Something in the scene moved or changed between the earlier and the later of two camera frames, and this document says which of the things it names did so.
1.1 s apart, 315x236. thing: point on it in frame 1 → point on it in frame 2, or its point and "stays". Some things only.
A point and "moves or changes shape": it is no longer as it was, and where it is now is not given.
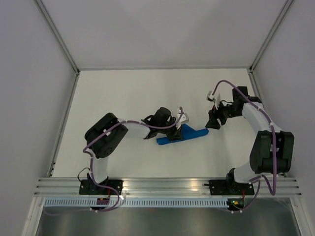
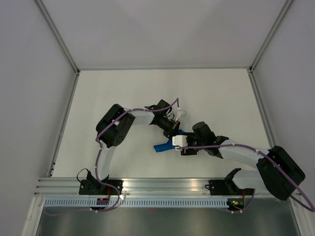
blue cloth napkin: x=187 y=132 moves or changes shape
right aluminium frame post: x=286 y=6 stays
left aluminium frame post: x=62 y=44 stays
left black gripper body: x=171 y=132 stays
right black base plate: x=223 y=187 stays
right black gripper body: x=222 y=113 → x=192 y=140
